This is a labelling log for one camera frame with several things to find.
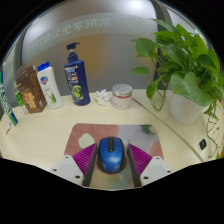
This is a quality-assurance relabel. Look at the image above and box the blue and black computer mouse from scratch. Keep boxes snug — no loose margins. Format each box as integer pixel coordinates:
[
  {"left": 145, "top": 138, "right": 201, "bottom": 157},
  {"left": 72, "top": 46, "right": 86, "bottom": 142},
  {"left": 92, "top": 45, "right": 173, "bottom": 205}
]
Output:
[{"left": 97, "top": 136, "right": 128, "bottom": 174}]

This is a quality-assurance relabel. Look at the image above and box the white blue-capped lotion bottle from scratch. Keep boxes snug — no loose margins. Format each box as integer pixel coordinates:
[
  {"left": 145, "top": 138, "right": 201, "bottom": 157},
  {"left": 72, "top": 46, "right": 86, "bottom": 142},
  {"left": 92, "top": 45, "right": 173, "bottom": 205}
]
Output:
[{"left": 36, "top": 61, "right": 65, "bottom": 110}]

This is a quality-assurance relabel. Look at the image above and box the brown cardboard box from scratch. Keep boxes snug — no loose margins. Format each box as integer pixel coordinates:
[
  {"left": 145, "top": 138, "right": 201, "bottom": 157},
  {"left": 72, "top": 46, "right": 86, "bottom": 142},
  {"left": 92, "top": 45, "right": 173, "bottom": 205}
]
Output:
[{"left": 14, "top": 64, "right": 48, "bottom": 115}]

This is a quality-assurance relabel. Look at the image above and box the small clear green-label bottle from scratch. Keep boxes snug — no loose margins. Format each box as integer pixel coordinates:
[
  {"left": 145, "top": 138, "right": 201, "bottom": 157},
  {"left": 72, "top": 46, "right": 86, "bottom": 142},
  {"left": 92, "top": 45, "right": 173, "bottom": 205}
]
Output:
[{"left": 13, "top": 81, "right": 29, "bottom": 116}]

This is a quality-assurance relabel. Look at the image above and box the green plant in white pot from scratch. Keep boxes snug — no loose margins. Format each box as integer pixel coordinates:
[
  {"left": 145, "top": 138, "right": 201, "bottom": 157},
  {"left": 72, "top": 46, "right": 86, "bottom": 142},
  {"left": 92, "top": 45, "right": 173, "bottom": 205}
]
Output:
[{"left": 130, "top": 18, "right": 224, "bottom": 160}]

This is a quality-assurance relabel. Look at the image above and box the black desk cable grommet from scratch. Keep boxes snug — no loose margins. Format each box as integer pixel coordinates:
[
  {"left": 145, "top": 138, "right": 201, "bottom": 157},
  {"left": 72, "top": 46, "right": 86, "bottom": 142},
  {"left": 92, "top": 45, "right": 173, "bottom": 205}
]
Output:
[{"left": 198, "top": 138, "right": 208, "bottom": 150}]

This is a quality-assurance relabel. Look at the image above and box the white green shuttlecock tube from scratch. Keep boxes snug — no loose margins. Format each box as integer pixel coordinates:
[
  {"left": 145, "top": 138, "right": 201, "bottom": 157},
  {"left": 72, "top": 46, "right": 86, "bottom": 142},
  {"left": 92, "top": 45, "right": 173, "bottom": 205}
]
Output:
[{"left": 0, "top": 69, "right": 19, "bottom": 127}]

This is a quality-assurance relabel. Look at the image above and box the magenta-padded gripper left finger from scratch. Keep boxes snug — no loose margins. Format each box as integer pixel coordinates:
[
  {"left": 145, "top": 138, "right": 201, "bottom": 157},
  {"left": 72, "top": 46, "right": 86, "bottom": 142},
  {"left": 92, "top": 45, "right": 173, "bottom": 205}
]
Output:
[{"left": 50, "top": 143, "right": 99, "bottom": 188}]

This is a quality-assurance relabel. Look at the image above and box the small white round jar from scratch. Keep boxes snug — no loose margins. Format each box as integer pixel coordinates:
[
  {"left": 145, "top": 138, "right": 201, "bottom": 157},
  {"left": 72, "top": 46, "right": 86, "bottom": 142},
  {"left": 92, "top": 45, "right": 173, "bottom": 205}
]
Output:
[{"left": 111, "top": 83, "right": 133, "bottom": 110}]

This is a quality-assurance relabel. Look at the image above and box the dark blue shampoo bottle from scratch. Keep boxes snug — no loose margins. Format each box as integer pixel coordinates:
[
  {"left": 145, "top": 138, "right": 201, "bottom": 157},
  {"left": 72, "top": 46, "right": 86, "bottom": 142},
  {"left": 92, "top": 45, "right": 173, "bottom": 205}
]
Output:
[{"left": 63, "top": 42, "right": 92, "bottom": 107}]

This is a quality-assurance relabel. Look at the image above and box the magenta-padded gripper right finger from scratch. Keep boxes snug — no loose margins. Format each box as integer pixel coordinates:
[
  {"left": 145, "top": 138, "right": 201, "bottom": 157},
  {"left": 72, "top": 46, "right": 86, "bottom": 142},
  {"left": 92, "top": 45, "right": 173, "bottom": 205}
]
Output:
[{"left": 126, "top": 143, "right": 174, "bottom": 188}]

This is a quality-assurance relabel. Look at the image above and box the floral pastel mouse pad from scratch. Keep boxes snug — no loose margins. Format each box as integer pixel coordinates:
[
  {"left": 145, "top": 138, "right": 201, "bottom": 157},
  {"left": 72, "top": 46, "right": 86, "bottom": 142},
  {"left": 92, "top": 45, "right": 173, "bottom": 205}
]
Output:
[{"left": 63, "top": 122, "right": 164, "bottom": 191}]

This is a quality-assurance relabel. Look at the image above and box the crumpled white tissue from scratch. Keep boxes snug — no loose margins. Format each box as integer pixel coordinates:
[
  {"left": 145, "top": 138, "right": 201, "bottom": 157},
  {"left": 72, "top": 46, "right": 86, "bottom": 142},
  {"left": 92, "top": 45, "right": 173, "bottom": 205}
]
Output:
[{"left": 94, "top": 88, "right": 112, "bottom": 107}]

